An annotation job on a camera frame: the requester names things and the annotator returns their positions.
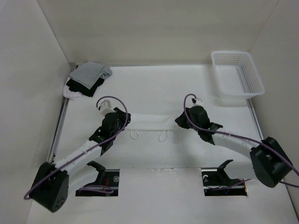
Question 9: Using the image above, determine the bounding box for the white tank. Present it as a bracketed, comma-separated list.
[126, 113, 179, 142]
[63, 85, 82, 100]

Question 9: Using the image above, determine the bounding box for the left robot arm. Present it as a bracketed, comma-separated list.
[24, 107, 131, 213]

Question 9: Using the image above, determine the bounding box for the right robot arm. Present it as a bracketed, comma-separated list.
[175, 105, 298, 188]

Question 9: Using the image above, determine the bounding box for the folded grey tank top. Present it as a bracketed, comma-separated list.
[69, 62, 113, 89]

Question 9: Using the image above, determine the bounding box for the folded white tank top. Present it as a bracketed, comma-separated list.
[63, 85, 82, 100]

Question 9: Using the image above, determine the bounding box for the folded black tank top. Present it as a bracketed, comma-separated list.
[66, 78, 105, 97]

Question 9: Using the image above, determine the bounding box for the white plastic basket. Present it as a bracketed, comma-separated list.
[211, 50, 265, 100]

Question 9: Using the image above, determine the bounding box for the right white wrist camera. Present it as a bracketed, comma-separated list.
[192, 98, 202, 105]

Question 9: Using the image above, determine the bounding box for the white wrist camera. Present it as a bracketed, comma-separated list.
[97, 100, 114, 116]
[192, 98, 202, 105]

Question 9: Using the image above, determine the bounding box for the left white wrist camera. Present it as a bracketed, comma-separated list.
[97, 100, 114, 116]

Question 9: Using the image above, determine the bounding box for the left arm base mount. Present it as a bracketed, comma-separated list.
[75, 161, 120, 197]

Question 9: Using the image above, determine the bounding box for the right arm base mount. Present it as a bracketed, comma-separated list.
[201, 159, 247, 196]

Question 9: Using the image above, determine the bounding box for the metal table edge rail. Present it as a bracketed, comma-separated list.
[45, 91, 70, 163]

